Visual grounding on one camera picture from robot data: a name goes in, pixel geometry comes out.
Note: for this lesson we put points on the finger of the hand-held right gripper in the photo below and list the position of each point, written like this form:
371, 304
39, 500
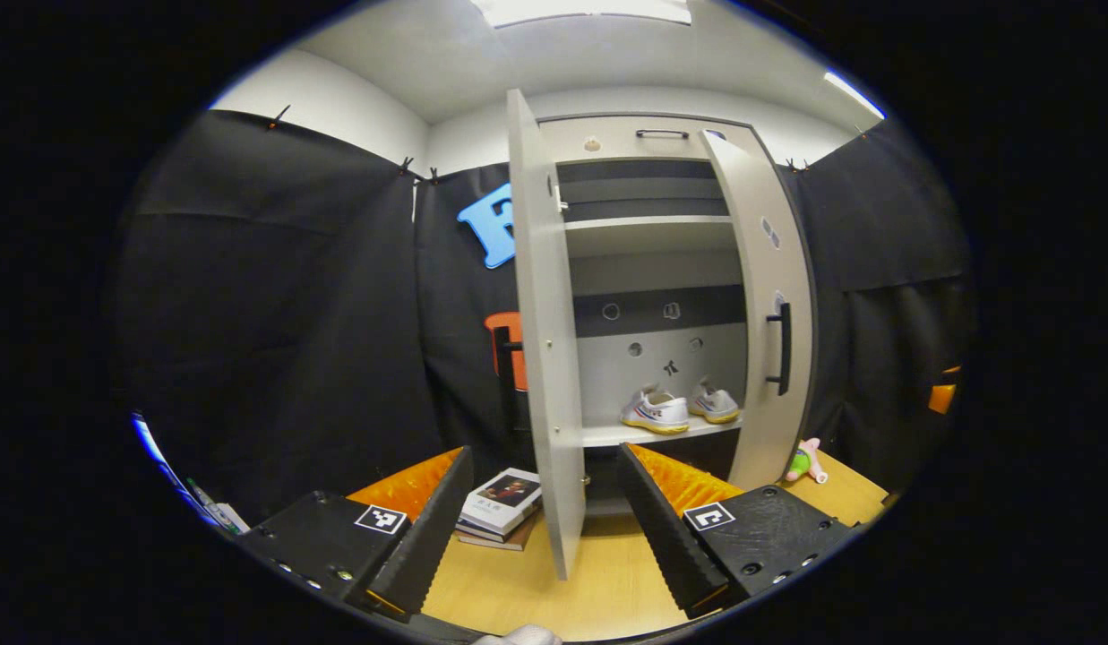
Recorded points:
946, 394

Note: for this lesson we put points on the white shoe cabinet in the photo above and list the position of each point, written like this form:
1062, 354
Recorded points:
652, 269

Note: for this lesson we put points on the black backdrop cloth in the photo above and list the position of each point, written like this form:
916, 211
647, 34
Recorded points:
267, 313

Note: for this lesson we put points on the white canvas shoe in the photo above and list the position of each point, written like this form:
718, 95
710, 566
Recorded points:
657, 414
717, 408

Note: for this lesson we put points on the pink green plush toy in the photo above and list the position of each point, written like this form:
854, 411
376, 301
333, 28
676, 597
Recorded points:
803, 461

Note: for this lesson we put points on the white portrait cover book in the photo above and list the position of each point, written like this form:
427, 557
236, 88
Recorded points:
504, 502

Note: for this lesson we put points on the white cabinet drawer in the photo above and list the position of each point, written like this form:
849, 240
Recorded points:
616, 143

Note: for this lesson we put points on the brown book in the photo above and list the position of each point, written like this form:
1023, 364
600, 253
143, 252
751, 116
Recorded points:
509, 540

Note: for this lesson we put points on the white cabinet door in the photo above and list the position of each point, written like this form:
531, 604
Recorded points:
545, 358
760, 269

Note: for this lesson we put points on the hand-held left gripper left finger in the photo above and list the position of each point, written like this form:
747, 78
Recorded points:
428, 537

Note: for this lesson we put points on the white cabinet shelf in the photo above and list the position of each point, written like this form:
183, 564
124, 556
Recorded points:
652, 236
607, 434

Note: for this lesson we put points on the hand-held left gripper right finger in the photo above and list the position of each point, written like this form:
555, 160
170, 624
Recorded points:
665, 537

